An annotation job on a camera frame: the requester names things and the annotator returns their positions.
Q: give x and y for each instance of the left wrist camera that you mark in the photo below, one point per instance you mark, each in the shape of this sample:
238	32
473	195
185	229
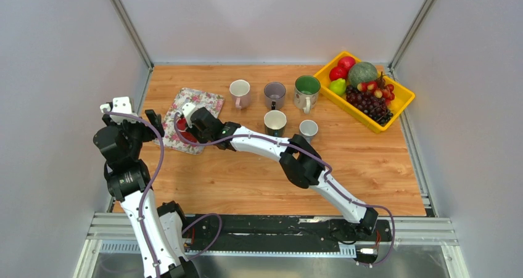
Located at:
119	105

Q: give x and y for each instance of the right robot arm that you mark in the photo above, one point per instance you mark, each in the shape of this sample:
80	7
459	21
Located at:
300	162

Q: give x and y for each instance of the mauve mug black handle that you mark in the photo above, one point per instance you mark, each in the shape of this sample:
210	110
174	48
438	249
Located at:
275	93

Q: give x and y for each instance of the green pear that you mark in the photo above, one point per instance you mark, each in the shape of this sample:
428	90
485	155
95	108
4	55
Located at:
338	86

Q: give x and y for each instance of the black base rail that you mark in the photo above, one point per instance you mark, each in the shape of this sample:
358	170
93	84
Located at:
278	233

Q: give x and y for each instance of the red mug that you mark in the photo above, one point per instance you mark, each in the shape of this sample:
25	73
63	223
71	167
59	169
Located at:
184	129

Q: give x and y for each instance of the grey blue mug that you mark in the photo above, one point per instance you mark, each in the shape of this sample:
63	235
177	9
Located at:
308	129

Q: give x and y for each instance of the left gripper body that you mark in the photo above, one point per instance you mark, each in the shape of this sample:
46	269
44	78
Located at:
140	132

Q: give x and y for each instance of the red apple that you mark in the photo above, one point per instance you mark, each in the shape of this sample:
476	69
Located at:
346	63
338	73

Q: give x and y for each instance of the yellow plastic bin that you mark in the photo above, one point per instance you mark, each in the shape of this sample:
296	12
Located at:
403	96

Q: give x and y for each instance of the red apple lower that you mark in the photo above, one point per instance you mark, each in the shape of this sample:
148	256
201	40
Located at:
338	73

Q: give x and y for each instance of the dark green mug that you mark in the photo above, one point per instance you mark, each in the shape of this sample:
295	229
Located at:
275	123

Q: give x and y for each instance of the dark purple grape bunch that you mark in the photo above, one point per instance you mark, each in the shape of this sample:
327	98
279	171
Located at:
369	105

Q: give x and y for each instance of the cream floral mug green inside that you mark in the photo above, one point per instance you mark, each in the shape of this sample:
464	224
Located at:
306	92

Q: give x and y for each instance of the red apple upper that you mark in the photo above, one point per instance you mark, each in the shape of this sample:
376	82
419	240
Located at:
346	63

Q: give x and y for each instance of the pink faceted mug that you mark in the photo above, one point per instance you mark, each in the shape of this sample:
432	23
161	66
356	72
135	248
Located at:
240	93

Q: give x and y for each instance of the red cherry cluster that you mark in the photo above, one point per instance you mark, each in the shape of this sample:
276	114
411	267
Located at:
377	88

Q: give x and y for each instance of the floral serving tray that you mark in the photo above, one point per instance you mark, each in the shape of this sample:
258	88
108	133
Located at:
212	102

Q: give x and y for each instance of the left arm base link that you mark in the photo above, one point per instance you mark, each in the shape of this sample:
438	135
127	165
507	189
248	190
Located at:
173	221

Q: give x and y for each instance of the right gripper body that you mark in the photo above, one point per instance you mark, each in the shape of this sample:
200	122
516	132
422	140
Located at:
202	137

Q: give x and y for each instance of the green melon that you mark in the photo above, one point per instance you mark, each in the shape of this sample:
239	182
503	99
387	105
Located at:
362	72

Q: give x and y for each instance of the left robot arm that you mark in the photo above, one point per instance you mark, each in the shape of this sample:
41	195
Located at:
158	231

